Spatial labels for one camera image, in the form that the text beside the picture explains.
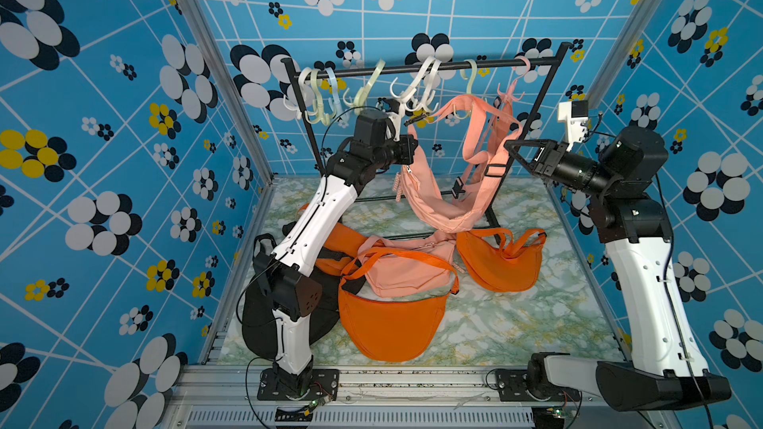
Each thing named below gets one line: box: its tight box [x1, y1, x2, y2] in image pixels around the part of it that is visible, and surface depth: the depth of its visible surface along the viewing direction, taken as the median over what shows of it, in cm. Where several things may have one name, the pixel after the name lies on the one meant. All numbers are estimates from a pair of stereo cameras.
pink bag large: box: [392, 95, 522, 233], surface depth 67 cm
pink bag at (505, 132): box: [478, 100, 523, 192], surface depth 59 cm
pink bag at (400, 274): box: [358, 232, 457, 297], surface depth 91 cm
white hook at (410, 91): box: [389, 56, 436, 103], surface depth 65 cm
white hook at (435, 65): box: [422, 58, 443, 113], surface depth 67 cm
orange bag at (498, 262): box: [456, 227, 547, 293], surface depth 95 cm
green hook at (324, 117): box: [304, 68, 331, 127], surface depth 70 cm
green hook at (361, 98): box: [342, 58, 387, 114], surface depth 64 cm
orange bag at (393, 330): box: [337, 248, 459, 363], surface depth 85 cm
